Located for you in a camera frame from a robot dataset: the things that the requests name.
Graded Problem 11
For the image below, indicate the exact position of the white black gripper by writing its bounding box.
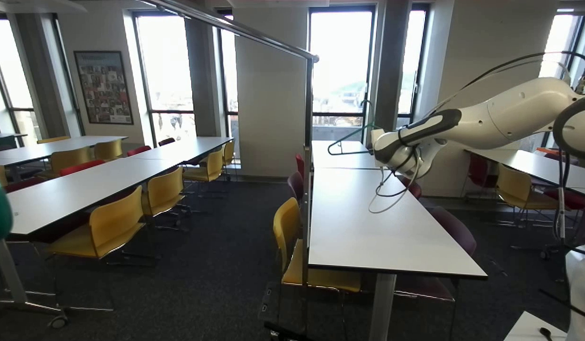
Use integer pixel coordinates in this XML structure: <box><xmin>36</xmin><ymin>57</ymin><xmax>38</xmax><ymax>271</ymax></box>
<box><xmin>369</xmin><ymin>129</ymin><xmax>422</xmax><ymax>175</ymax></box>

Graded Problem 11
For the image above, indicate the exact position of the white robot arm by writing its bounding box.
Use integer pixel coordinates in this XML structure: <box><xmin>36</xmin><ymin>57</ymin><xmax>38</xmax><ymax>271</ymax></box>
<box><xmin>371</xmin><ymin>78</ymin><xmax>585</xmax><ymax>176</ymax></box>

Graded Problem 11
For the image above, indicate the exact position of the white table with hanger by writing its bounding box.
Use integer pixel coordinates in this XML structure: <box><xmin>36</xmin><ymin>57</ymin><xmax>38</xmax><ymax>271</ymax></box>
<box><xmin>306</xmin><ymin>142</ymin><xmax>486</xmax><ymax>341</ymax></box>

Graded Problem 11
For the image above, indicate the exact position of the yellow chair near table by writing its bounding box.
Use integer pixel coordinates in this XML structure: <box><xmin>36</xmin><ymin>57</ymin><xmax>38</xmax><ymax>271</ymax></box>
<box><xmin>272</xmin><ymin>197</ymin><xmax>361</xmax><ymax>292</ymax></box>

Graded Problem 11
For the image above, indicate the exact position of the purple chair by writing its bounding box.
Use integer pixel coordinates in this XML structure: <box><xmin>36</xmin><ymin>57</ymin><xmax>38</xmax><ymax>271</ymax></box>
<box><xmin>395</xmin><ymin>207</ymin><xmax>477</xmax><ymax>302</ymax></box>

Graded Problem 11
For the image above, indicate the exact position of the yellow chair front left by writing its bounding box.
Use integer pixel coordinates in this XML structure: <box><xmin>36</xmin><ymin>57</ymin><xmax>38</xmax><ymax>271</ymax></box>
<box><xmin>47</xmin><ymin>186</ymin><xmax>144</xmax><ymax>260</ymax></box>

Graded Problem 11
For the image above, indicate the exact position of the long white left table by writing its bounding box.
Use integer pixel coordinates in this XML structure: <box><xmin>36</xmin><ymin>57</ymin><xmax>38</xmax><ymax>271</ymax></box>
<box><xmin>7</xmin><ymin>137</ymin><xmax>227</xmax><ymax>237</ymax></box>

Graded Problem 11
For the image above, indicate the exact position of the chrome clothes rail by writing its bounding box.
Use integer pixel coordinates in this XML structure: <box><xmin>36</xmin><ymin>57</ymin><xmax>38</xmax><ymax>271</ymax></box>
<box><xmin>146</xmin><ymin>0</ymin><xmax>322</xmax><ymax>148</ymax></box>

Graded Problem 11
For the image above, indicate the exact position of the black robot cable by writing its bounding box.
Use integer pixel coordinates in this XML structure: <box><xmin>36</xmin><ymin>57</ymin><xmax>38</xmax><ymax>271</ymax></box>
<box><xmin>365</xmin><ymin>50</ymin><xmax>585</xmax><ymax>216</ymax></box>

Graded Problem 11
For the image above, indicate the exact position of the framed wall picture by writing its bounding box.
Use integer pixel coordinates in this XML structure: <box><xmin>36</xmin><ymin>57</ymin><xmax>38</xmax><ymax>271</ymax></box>
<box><xmin>74</xmin><ymin>51</ymin><xmax>132</xmax><ymax>125</ymax></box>

